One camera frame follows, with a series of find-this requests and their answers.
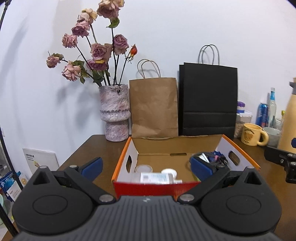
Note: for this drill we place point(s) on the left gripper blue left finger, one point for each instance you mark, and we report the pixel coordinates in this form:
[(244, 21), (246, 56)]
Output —
[(92, 169)]

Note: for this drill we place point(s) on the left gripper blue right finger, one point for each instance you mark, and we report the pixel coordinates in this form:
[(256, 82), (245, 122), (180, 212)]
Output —
[(201, 169)]

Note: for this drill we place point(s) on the cream yellow thermos jug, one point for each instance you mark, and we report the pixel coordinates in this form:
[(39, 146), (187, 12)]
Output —
[(287, 139)]

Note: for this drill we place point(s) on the grey ceramic bowl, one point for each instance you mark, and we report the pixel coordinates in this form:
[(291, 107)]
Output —
[(274, 136)]

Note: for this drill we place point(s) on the red orange cardboard box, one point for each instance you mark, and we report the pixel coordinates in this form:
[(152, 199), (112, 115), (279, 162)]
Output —
[(171, 153)]

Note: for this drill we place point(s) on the yellow bear mug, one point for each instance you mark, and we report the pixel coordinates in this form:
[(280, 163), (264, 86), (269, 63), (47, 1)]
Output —
[(254, 135)]

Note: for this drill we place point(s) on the blue drink can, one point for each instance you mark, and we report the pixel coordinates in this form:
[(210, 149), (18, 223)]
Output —
[(262, 115)]

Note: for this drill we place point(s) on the clear bottle blue cap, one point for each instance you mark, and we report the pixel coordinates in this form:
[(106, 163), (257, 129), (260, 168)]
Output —
[(271, 108)]

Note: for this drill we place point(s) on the white tape roll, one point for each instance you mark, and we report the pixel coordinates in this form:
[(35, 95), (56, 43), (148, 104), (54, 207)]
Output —
[(143, 169)]

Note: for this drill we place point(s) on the white storage container purple lid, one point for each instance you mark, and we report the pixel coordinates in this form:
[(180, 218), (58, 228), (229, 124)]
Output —
[(242, 116)]

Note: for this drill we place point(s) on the pink marbled ceramic vase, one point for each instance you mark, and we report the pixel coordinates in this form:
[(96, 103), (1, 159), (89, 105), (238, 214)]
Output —
[(115, 111)]

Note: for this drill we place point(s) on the black paper bag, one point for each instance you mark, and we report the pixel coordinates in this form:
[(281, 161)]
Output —
[(208, 95)]

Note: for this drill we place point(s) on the brown paper bag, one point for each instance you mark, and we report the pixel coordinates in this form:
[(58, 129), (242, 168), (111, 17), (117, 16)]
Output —
[(153, 104)]

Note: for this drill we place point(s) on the dried pink rose bouquet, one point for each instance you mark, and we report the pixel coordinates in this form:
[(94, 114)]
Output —
[(100, 61)]

